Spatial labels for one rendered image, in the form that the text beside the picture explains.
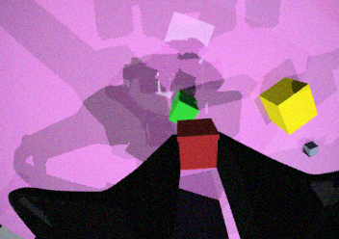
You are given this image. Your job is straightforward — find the yellow cube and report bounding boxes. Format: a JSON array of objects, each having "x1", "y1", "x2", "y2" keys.
[{"x1": 259, "y1": 77, "x2": 319, "y2": 135}]

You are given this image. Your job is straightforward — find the red block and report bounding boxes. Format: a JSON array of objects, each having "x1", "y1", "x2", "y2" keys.
[{"x1": 176, "y1": 119, "x2": 220, "y2": 170}]

